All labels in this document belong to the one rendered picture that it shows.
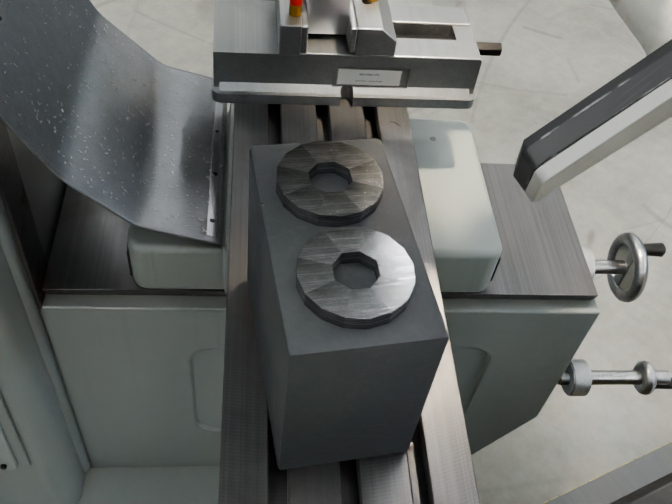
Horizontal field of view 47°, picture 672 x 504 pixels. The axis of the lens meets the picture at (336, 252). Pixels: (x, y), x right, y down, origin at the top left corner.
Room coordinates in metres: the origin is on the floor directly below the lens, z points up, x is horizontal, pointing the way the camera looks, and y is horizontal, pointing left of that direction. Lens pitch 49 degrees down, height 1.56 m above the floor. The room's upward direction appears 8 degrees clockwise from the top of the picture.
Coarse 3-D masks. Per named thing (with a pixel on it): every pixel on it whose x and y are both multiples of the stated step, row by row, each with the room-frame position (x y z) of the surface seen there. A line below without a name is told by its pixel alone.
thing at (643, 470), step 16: (624, 464) 0.63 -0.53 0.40; (640, 464) 0.63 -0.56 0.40; (656, 464) 0.64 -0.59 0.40; (592, 480) 0.59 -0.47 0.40; (608, 480) 0.60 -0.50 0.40; (624, 480) 0.60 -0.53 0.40; (640, 480) 0.60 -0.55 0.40; (560, 496) 0.56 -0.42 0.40; (576, 496) 0.56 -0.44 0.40; (592, 496) 0.56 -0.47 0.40; (608, 496) 0.57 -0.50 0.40
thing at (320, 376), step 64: (256, 192) 0.45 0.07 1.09; (320, 192) 0.44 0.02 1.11; (384, 192) 0.47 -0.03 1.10; (256, 256) 0.44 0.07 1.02; (320, 256) 0.37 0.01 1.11; (384, 256) 0.38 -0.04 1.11; (256, 320) 0.43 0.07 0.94; (320, 320) 0.33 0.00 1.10; (384, 320) 0.33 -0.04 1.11; (320, 384) 0.30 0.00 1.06; (384, 384) 0.31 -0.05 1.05; (320, 448) 0.30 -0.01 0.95; (384, 448) 0.32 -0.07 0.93
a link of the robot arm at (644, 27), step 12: (624, 0) 0.67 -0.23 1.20; (636, 0) 0.66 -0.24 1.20; (648, 0) 0.65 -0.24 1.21; (660, 0) 0.65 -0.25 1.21; (624, 12) 0.66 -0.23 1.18; (636, 12) 0.65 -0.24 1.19; (648, 12) 0.65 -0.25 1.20; (660, 12) 0.64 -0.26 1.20; (636, 24) 0.65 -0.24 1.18; (648, 24) 0.64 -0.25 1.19; (660, 24) 0.64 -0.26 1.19; (636, 36) 0.65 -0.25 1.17; (648, 36) 0.64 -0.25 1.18; (660, 36) 0.63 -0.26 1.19; (648, 48) 0.64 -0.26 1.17
